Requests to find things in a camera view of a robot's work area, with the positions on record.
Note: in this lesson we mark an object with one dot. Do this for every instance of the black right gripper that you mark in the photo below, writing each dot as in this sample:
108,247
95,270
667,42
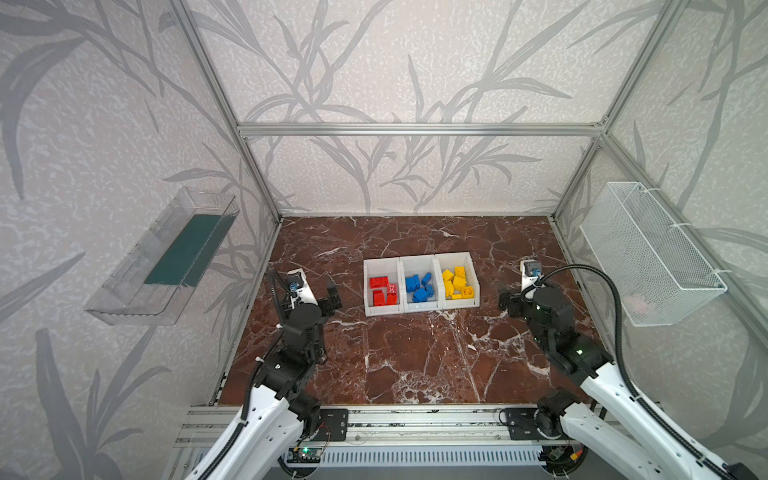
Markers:
512,301

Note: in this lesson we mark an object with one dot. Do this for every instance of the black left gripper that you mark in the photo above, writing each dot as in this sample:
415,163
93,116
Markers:
327,300

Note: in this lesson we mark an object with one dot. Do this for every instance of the red lego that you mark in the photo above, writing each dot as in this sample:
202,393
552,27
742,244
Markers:
392,297
379,298

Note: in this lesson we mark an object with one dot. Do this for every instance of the long red lego brick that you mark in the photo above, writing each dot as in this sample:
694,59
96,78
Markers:
379,282

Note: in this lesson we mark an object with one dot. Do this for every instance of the yellow lego pile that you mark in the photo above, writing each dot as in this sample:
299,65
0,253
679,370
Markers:
459,283

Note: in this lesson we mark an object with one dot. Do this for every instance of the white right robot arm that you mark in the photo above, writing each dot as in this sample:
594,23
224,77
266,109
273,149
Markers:
646,443

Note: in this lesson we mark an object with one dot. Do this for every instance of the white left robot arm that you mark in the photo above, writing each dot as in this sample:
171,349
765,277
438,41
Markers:
277,410

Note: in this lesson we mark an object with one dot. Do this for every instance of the white left sorting bin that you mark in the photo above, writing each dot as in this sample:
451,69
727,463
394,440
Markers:
380,267

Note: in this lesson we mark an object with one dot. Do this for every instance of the white sorting bin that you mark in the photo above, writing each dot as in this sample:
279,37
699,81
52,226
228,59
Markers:
418,265
380,267
449,261

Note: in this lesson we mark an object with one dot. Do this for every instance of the pink object in basket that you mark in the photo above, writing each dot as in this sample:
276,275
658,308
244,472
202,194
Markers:
637,304

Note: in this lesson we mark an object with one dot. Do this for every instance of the white right sorting bin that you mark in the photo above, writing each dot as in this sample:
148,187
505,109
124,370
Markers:
449,261

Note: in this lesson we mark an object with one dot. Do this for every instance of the white middle sorting bin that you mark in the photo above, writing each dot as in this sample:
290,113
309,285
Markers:
418,265

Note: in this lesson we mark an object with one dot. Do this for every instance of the green circuit board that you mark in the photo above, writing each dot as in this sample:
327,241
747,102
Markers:
304,455

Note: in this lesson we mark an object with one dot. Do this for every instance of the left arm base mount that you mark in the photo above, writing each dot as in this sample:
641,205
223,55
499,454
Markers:
326,425

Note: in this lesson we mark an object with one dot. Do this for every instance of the white wire mesh basket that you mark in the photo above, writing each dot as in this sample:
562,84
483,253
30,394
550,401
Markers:
645,251

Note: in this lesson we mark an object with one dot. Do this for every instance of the aluminium cage frame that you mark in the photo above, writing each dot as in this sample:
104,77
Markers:
689,122

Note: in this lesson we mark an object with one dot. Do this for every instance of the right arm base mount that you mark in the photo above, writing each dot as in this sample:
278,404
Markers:
523,423

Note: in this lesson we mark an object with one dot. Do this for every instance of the right circuit board with wires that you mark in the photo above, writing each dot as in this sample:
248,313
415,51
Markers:
559,462

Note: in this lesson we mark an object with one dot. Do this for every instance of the clear plastic wall tray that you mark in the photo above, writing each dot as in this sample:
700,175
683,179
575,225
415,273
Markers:
155,281

